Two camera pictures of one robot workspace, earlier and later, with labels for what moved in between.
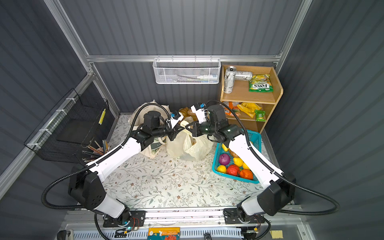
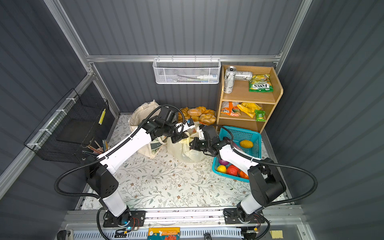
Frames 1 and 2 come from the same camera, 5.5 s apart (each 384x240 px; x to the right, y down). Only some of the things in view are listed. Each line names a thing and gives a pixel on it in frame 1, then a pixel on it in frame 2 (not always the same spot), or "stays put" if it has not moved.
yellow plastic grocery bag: (185, 146) stays put
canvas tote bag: (136, 116) stays put
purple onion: (224, 159) stays put
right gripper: (195, 130) → (196, 140)
